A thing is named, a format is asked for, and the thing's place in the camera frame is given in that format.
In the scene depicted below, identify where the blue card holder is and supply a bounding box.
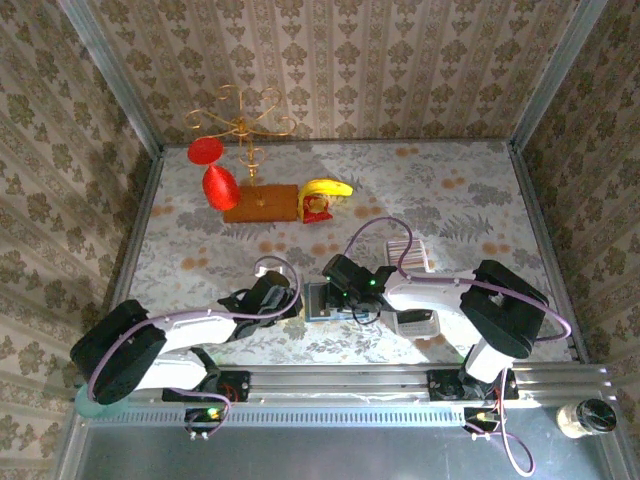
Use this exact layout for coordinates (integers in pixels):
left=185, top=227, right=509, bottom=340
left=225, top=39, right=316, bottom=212
left=303, top=280, right=379, bottom=324

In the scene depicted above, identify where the stack of credit cards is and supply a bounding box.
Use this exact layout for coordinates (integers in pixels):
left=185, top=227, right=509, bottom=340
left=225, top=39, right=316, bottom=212
left=387, top=241, right=435, bottom=326

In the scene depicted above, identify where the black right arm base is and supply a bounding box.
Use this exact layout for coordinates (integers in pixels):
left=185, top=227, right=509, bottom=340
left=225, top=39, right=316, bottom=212
left=427, top=367, right=519, bottom=401

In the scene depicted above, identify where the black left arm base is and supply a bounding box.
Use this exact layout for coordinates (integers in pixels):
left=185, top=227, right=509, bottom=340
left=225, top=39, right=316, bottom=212
left=162, top=370, right=251, bottom=404

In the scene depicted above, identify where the red yellow snack bag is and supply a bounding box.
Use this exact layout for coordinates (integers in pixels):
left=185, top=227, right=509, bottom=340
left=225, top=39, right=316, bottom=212
left=298, top=194, right=334, bottom=225

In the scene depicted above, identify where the white plastic basket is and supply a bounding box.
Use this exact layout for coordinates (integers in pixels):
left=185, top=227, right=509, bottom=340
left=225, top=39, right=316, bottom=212
left=383, top=238, right=442, bottom=342

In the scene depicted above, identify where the yellow banana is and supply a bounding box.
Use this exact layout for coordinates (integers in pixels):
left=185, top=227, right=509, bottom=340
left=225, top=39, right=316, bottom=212
left=298, top=178, right=355, bottom=211

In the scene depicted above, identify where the floral tablecloth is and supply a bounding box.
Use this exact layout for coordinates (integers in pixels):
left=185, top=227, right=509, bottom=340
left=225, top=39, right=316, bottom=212
left=107, top=139, right=576, bottom=366

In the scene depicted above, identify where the red wine glass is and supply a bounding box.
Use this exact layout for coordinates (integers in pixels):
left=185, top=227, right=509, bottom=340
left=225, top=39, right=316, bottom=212
left=187, top=138, right=241, bottom=211

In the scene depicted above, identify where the small circuit board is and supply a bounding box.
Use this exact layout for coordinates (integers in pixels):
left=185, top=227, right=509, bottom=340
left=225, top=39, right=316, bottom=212
left=183, top=407, right=225, bottom=442
left=462, top=405, right=506, bottom=442

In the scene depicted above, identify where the grey metal shelf plate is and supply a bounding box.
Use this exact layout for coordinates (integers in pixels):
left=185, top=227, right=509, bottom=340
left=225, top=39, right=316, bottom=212
left=54, top=424, right=626, bottom=480

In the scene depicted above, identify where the teal plastic cup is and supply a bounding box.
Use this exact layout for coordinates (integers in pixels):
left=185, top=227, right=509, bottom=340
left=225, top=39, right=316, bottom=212
left=74, top=387, right=124, bottom=419

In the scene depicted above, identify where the glass jar black lid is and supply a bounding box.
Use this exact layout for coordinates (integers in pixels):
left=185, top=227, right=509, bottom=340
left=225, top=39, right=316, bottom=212
left=556, top=398, right=619, bottom=440

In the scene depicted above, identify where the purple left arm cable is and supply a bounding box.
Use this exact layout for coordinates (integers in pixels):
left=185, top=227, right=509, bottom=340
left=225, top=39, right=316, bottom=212
left=87, top=255, right=304, bottom=436

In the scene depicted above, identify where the aluminium mounting rail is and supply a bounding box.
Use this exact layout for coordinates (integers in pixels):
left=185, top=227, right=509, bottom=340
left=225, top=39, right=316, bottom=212
left=134, top=363, right=614, bottom=405

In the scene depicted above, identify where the gold wire stand wooden base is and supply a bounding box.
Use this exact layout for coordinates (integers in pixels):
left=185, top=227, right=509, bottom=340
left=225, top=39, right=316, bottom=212
left=184, top=83, right=300, bottom=225

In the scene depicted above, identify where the slotted metal cable duct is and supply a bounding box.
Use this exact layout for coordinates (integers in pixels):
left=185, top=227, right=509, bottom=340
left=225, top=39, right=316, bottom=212
left=79, top=401, right=611, bottom=427

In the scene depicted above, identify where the aluminium table edge rail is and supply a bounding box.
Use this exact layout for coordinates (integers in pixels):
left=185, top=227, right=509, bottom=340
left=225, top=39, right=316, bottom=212
left=508, top=142, right=586, bottom=351
left=107, top=144, right=166, bottom=306

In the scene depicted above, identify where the aluminium frame post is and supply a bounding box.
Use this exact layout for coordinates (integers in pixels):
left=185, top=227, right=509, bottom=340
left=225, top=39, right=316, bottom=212
left=508, top=0, right=601, bottom=151
left=56, top=0, right=166, bottom=154

